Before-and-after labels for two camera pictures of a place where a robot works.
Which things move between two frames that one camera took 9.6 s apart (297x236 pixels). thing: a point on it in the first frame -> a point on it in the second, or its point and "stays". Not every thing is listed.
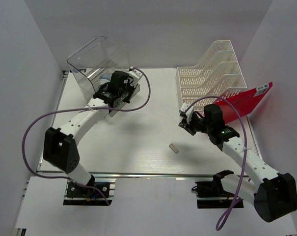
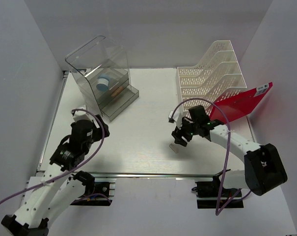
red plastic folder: [246, 100] stays
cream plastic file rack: [217, 74] stays
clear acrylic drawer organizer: [100, 55] stays
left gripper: [132, 89] -> [99, 131]
